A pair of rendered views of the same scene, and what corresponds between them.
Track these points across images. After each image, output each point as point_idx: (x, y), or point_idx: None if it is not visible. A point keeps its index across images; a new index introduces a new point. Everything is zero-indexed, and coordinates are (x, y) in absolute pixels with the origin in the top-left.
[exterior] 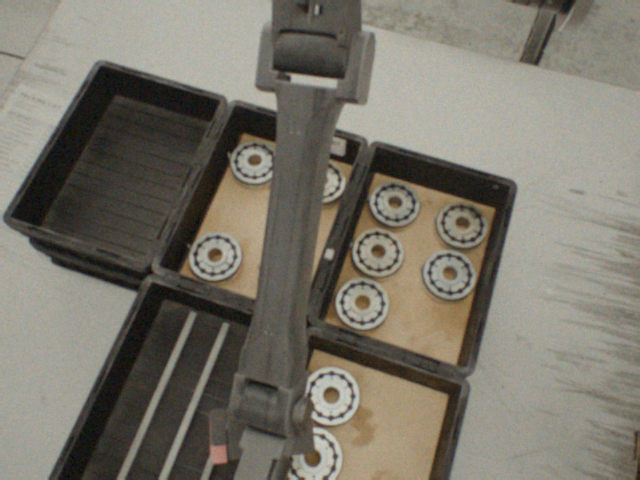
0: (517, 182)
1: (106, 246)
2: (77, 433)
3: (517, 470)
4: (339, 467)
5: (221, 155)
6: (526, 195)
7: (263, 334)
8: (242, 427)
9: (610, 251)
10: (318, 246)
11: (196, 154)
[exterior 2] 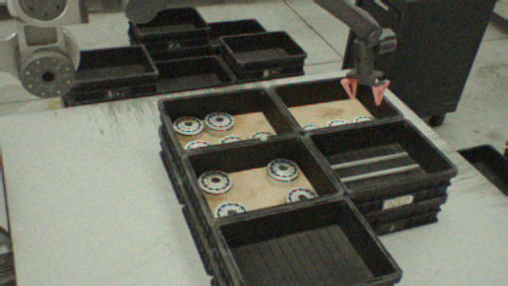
0: (114, 153)
1: (349, 258)
2: (429, 174)
3: None
4: (333, 119)
5: None
6: (120, 147)
7: (360, 10)
8: (372, 74)
9: (131, 113)
10: (249, 174)
11: (266, 214)
